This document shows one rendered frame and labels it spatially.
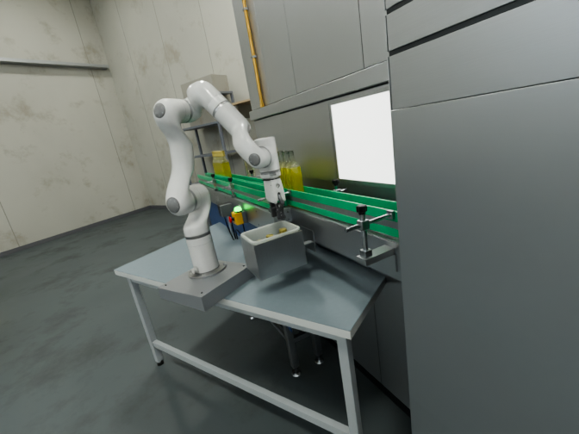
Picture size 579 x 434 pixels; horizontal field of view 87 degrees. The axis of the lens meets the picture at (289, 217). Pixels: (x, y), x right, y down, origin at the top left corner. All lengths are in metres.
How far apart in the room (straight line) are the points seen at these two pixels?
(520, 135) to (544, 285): 0.20
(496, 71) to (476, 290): 0.33
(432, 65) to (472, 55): 0.06
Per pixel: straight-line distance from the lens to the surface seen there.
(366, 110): 1.19
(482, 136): 0.52
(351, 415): 1.42
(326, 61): 1.42
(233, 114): 1.27
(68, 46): 8.85
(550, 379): 0.61
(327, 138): 1.39
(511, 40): 0.50
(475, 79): 0.52
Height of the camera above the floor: 1.41
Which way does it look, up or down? 16 degrees down
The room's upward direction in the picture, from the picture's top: 10 degrees counter-clockwise
